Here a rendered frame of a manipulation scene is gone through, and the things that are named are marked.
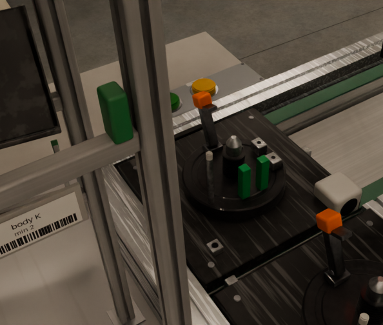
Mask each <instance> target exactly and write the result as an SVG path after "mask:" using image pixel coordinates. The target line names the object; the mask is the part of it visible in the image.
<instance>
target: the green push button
mask: <svg viewBox="0 0 383 325"><path fill-rule="evenodd" d="M170 100H171V107H172V110H175V109H176V108H178V107H179V105H180V99H179V96H178V95H177V94H174V93H171V92H170Z"/></svg>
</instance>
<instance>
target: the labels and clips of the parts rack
mask: <svg viewBox="0 0 383 325"><path fill-rule="evenodd" d="M97 95H98V99H99V104H100V108H101V114H102V118H103V123H104V129H105V132H106V133H107V134H108V135H109V137H110V138H111V139H112V141H113V142H114V143H115V144H121V143H124V142H126V141H129V140H130V139H133V128H132V121H131V117H130V109H129V104H128V97H127V94H126V92H125V91H124V90H123V89H122V88H121V87H120V86H119V85H118V84H117V82H115V81H112V82H109V83H106V84H103V85H100V86H98V87H97ZM87 202H88V198H87V194H86V192H85V190H84V189H83V187H80V184H79V183H78V182H76V183H73V184H71V185H69V186H67V187H64V188H61V189H60V190H57V191H55V192H52V193H50V194H48V195H45V196H43V197H41V198H38V199H36V200H34V201H32V202H29V203H27V204H24V205H22V206H20V207H18V208H15V209H13V210H10V211H8V212H4V213H0V259H2V258H5V257H7V256H9V255H11V254H13V253H15V252H17V251H20V250H22V249H24V248H27V247H29V246H31V245H33V244H35V243H37V242H39V241H42V240H44V239H46V238H49V237H51V236H53V235H55V234H57V233H59V232H61V231H64V230H66V229H68V228H71V227H72V226H75V225H76V224H79V223H81V222H83V221H86V220H88V219H89V217H88V213H87V210H86V206H85V203H87Z"/></svg>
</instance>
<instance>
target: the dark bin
mask: <svg viewBox="0 0 383 325"><path fill-rule="evenodd" d="M61 132H62V131H61V127H60V124H59V120H58V117H57V113H56V111H55V106H54V102H53V100H52V96H51V93H50V89H49V86H48V82H47V80H46V76H45V73H44V69H43V65H42V62H41V58H40V55H39V51H38V49H37V45H36V42H35V38H34V34H33V31H32V27H31V24H30V20H29V18H28V14H27V11H26V7H25V5H17V7H13V8H8V9H4V10H0V149H3V148H8V147H11V146H15V145H18V144H23V143H27V142H30V141H34V140H37V139H41V138H44V137H48V136H51V135H55V134H58V133H61Z"/></svg>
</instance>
